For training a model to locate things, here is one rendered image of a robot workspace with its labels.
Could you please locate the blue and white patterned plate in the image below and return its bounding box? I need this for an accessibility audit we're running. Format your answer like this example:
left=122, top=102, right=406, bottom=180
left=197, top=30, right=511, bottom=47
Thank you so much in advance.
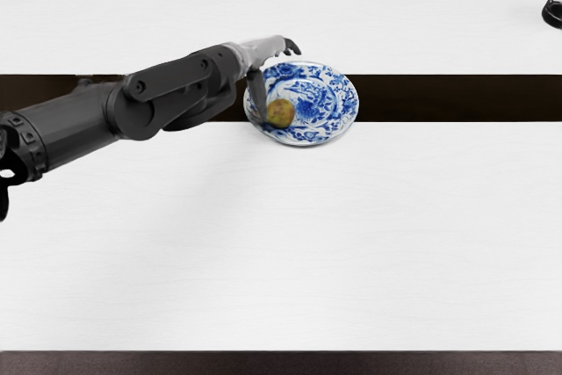
left=243, top=60, right=360, bottom=147

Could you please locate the yellow-green round fruit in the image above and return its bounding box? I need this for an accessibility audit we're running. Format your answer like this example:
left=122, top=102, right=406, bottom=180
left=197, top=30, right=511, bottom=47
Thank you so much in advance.
left=265, top=98, right=295, bottom=129

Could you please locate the dark wine glass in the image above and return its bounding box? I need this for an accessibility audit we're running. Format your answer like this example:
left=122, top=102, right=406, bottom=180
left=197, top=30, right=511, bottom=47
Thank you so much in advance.
left=541, top=0, right=562, bottom=30

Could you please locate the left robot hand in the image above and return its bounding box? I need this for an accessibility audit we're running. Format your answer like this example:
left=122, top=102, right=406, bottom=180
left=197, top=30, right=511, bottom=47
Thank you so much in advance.
left=236, top=34, right=303, bottom=125

